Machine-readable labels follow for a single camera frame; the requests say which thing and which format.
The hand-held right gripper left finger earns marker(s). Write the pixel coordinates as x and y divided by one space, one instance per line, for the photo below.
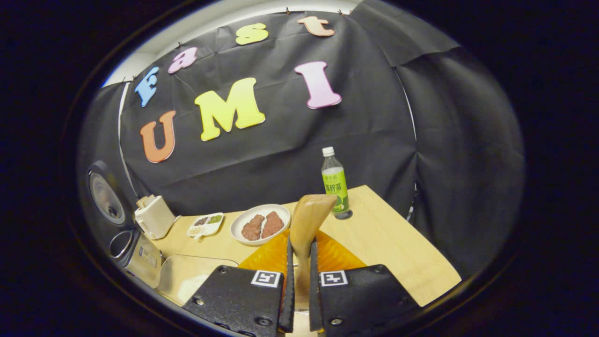
238 304

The white plate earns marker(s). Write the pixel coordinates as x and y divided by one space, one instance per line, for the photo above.
238 231

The small white sauce tray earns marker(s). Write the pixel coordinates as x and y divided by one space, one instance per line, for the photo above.
206 224

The wooden spoon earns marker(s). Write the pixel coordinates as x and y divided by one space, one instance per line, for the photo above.
309 215

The black backdrop cloth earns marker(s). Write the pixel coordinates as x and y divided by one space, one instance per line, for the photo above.
327 140

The green tea bottle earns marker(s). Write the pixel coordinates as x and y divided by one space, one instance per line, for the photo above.
335 187

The toast bread slice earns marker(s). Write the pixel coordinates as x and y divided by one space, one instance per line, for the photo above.
144 201

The brown meat piece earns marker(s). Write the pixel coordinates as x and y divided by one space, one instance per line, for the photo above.
273 224
252 228

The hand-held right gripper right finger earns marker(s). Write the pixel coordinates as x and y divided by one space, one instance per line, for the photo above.
365 304

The white rice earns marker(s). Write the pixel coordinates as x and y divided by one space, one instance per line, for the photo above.
185 284

